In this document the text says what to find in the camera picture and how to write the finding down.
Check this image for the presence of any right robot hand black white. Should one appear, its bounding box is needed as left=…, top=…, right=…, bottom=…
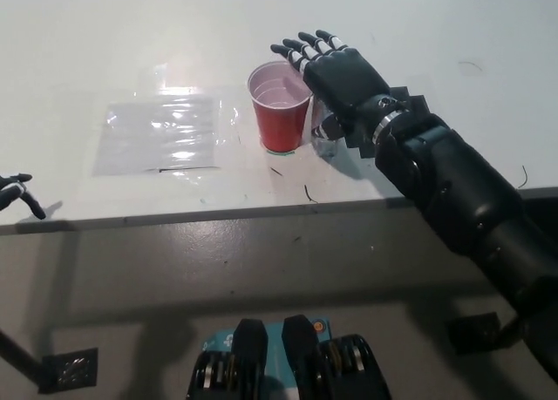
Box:
left=270, top=29, right=407, bottom=142

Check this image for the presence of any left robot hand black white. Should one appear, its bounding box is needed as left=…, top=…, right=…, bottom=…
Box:
left=0, top=173, right=47, bottom=220

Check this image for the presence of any clear soap bottle black pump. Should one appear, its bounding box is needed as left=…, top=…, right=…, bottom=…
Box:
left=310, top=99, right=340, bottom=158

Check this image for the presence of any robot body black teal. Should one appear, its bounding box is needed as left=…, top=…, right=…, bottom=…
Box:
left=186, top=314, right=392, bottom=400

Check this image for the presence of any black tape patch on table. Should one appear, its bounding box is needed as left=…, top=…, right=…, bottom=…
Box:
left=345, top=85, right=427, bottom=159

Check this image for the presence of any red plastic cup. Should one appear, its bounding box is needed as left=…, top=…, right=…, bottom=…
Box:
left=247, top=60, right=315, bottom=153

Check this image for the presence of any clear plastic sheet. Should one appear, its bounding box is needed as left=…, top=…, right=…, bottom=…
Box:
left=90, top=95, right=240, bottom=178

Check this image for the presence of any black table leg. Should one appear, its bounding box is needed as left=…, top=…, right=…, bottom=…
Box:
left=498, top=315, right=529, bottom=346
left=0, top=328, right=45, bottom=384

